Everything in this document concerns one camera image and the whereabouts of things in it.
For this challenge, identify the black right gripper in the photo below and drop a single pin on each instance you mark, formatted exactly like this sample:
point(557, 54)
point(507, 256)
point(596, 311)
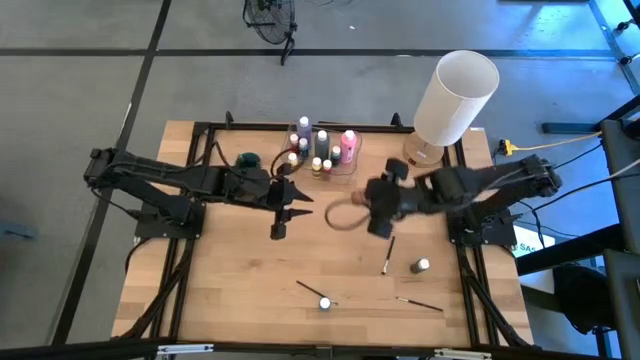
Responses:
point(390, 200)

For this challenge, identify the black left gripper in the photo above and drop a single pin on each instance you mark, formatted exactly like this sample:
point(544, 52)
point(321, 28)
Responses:
point(282, 195)

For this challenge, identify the small orange yellow paint bottle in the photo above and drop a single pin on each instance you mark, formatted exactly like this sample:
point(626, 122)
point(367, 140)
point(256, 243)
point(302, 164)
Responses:
point(292, 160)

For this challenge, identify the small red paint bottle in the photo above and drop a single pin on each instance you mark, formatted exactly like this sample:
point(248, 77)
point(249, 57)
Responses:
point(327, 165)

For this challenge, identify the small teal paint bottle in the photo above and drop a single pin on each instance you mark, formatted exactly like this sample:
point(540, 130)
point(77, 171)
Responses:
point(336, 154)

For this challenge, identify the large slate grey paint bottle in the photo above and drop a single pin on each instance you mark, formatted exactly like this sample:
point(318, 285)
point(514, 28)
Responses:
point(322, 145)

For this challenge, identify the small maroon paint bottle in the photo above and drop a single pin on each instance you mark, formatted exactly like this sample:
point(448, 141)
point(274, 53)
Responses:
point(294, 140)

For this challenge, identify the large pink paint bottle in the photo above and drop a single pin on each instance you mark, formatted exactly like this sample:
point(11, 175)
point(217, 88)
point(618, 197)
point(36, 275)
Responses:
point(348, 146)

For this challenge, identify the small olive green paint bottle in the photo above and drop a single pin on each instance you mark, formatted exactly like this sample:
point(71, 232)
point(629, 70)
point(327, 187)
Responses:
point(420, 266)

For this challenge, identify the large purple paint bottle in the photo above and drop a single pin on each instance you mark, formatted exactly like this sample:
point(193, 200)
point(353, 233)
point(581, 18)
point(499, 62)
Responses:
point(304, 127)

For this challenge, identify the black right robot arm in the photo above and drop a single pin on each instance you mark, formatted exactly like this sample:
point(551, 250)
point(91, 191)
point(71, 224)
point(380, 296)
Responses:
point(500, 182)

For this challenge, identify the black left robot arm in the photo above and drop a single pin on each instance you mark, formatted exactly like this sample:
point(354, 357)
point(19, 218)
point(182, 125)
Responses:
point(175, 177)

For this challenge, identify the clear plastic bin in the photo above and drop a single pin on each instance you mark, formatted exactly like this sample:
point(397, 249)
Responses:
point(350, 172)

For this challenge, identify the teal green plastic cup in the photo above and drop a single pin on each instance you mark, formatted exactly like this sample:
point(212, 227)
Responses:
point(248, 160)

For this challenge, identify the white shade wooden base lamp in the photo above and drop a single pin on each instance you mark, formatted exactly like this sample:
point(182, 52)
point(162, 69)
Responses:
point(450, 110)

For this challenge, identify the white labelled box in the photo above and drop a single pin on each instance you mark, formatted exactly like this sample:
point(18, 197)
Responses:
point(535, 242)

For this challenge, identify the black floor fan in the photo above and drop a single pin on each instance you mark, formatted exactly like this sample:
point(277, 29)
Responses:
point(270, 22)

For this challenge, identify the black chair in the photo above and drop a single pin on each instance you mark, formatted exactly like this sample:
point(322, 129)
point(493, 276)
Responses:
point(580, 297)

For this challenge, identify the dark desk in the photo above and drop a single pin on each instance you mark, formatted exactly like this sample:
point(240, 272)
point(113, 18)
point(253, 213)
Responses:
point(620, 200)

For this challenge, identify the grey office chair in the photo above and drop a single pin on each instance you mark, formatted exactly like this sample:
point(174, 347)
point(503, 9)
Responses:
point(623, 25)

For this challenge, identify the silver metal frame bracket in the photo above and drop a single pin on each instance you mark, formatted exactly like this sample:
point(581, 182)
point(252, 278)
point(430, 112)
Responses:
point(185, 349)
point(462, 354)

